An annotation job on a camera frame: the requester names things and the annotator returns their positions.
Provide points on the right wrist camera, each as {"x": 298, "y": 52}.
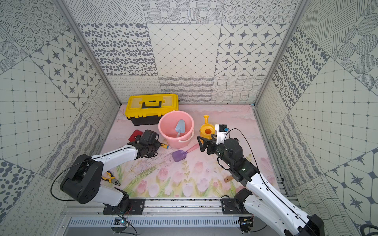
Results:
{"x": 221, "y": 132}

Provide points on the light blue trowel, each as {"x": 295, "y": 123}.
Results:
{"x": 180, "y": 128}

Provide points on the aluminium mounting rail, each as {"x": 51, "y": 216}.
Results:
{"x": 197, "y": 206}

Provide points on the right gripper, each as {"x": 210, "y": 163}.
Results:
{"x": 212, "y": 142}

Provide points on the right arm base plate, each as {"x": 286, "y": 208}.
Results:
{"x": 232, "y": 206}

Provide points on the red shovel wooden handle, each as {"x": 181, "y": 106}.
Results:
{"x": 134, "y": 135}

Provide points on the yellow toy watering can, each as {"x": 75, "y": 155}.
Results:
{"x": 207, "y": 129}

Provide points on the purple shovel pink handle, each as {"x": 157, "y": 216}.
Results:
{"x": 180, "y": 155}

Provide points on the floral pink table mat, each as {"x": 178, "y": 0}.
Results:
{"x": 188, "y": 172}

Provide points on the yellow black toolbox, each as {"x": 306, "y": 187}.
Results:
{"x": 149, "y": 109}

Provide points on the pink plastic bucket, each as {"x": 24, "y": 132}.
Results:
{"x": 167, "y": 124}

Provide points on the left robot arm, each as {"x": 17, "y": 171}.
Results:
{"x": 83, "y": 180}

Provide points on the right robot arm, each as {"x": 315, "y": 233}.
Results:
{"x": 258, "y": 196}

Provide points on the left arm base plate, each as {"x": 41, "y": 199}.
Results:
{"x": 129, "y": 206}

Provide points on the left controller board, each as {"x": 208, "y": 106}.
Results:
{"x": 119, "y": 225}

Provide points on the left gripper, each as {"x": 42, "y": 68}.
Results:
{"x": 153, "y": 148}

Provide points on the yellow black pliers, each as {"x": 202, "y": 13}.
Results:
{"x": 110, "y": 178}

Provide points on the right controller board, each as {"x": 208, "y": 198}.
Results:
{"x": 246, "y": 224}

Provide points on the green rake wooden handle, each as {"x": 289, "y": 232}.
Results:
{"x": 228, "y": 179}

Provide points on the controller board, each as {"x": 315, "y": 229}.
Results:
{"x": 119, "y": 225}
{"x": 246, "y": 224}

